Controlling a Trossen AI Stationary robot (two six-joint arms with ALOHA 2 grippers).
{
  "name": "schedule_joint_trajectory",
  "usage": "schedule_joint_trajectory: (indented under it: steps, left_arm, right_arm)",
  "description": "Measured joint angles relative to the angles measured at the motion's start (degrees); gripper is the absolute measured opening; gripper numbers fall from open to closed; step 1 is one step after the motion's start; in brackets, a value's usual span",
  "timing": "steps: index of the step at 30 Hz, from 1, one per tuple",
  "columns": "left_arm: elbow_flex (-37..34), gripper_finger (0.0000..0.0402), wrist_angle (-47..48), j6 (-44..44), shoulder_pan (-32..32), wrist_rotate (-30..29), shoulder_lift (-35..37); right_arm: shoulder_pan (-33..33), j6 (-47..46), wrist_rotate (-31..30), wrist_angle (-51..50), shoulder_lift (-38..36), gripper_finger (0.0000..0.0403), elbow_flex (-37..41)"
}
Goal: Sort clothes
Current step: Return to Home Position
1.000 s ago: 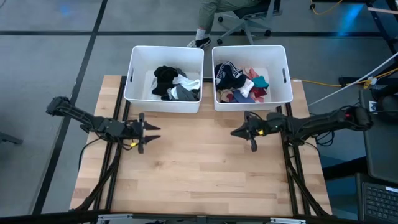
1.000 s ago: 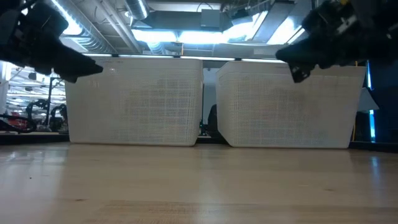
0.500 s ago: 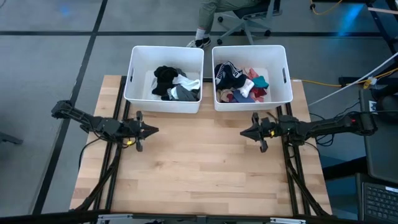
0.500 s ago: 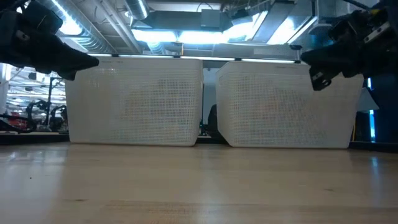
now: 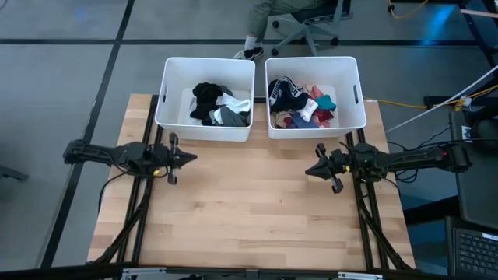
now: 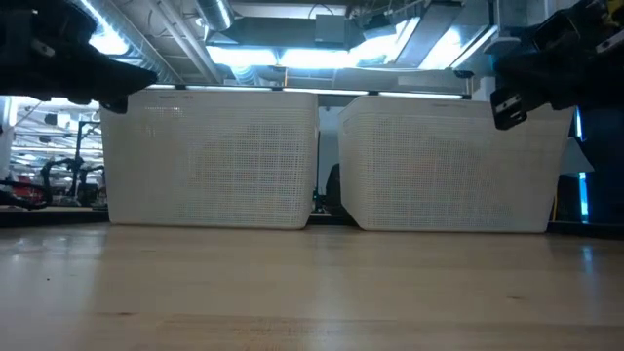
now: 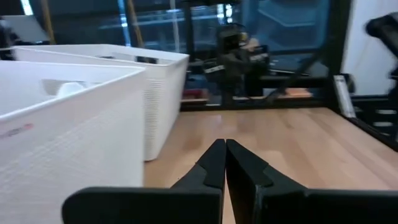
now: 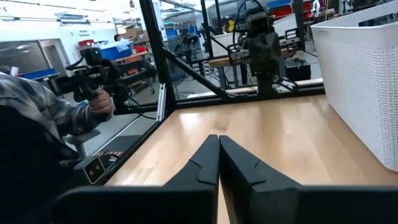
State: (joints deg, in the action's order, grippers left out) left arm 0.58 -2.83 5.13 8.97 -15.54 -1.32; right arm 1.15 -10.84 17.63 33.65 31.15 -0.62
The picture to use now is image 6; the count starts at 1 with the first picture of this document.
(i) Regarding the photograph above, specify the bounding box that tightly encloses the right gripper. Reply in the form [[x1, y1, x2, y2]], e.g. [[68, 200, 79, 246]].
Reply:
[[489, 0, 624, 131]]

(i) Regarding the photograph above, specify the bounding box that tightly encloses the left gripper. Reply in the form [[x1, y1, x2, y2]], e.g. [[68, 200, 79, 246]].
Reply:
[[0, 0, 159, 114]]

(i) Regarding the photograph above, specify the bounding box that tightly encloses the background robot rig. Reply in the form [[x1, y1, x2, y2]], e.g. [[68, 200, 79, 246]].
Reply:
[[0, 119, 107, 212]]

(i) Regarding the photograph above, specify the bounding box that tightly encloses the white perforated plastic bin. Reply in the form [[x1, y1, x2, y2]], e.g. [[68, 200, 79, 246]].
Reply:
[[99, 89, 321, 231], [336, 95, 577, 234]]

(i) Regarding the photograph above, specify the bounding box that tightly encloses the black ceiling box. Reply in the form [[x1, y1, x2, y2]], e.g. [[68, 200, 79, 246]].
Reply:
[[221, 14, 367, 50]]

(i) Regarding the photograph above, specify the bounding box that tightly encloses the person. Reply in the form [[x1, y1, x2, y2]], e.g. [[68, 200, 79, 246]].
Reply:
[[311, 162, 360, 226]]

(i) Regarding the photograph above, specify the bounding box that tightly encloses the silver ventilation duct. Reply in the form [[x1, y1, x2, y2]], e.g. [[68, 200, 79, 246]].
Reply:
[[194, 0, 235, 33], [80, 0, 181, 85]]

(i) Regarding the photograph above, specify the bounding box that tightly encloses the ceiling light rail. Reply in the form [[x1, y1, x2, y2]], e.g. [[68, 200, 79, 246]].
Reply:
[[145, 82, 472, 100]]

